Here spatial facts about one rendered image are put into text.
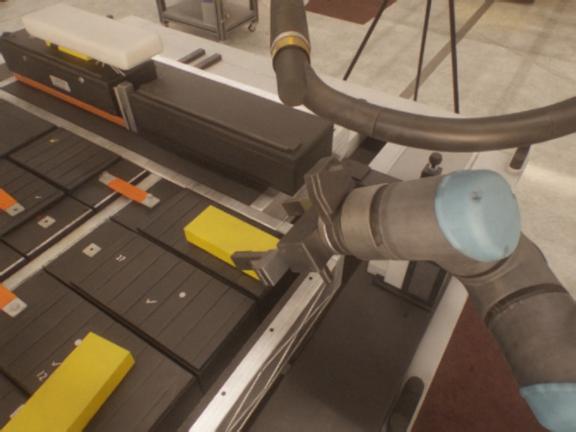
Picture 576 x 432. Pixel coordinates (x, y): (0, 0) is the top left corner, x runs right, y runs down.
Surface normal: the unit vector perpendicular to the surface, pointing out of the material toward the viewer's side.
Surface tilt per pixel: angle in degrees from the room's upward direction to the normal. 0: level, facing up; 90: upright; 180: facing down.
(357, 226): 66
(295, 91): 90
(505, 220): 51
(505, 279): 36
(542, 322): 29
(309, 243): 55
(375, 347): 0
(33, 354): 0
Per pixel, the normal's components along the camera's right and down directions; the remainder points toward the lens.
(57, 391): 0.00, -0.70
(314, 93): -0.51, -0.19
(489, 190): 0.64, -0.11
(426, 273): -0.55, 0.60
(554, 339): -0.55, -0.58
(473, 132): -0.14, 0.05
